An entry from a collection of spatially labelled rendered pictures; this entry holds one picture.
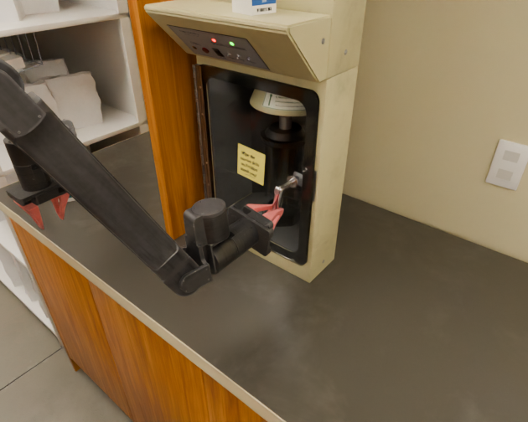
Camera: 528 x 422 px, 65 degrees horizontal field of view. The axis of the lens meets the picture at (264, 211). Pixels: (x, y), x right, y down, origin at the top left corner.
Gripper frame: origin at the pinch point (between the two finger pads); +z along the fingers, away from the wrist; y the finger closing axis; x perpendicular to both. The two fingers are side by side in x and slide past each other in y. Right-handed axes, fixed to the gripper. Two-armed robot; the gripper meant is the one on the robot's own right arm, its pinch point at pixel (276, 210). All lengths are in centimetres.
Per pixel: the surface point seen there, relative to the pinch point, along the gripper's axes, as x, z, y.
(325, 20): -36.2, 3.9, -0.8
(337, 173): -5.7, 12.9, -5.2
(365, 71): -14, 49, 10
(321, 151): -13.5, 5.7, -4.1
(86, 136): 39, 19, 109
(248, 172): -1.7, 4.0, 11.4
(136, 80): 21, 45, 108
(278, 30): -35.8, -5.6, 0.9
